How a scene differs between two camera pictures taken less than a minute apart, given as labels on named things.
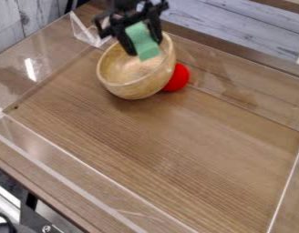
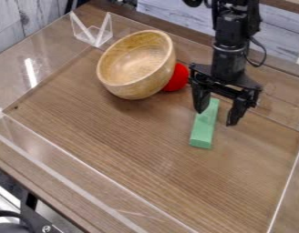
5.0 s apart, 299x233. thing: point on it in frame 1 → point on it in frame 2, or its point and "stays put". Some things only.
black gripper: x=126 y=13 → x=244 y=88
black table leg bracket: x=32 y=221 stays put
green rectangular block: x=143 y=40 → x=205 y=126
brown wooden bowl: x=131 y=78 stays put
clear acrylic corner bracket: x=87 y=34 stays put
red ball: x=180 y=79 stays put
